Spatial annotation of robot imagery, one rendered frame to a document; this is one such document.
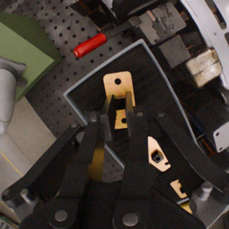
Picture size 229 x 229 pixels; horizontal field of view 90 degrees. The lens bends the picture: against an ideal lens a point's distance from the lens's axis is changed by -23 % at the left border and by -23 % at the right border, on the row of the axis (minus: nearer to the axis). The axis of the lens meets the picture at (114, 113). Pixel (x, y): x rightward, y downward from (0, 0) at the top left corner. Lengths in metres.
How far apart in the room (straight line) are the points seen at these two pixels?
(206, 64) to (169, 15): 0.13
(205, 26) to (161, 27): 0.17
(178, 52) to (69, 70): 0.54
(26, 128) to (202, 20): 2.00
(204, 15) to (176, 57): 0.20
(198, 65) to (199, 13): 0.17
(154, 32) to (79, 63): 0.47
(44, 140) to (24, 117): 0.39
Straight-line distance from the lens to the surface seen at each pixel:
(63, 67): 0.73
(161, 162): 0.28
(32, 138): 2.07
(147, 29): 0.30
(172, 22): 0.31
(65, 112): 0.78
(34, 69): 0.66
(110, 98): 0.18
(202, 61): 0.33
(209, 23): 0.44
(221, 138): 0.38
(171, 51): 0.28
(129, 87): 0.21
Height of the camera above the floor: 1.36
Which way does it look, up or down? 66 degrees down
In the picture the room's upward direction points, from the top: 169 degrees counter-clockwise
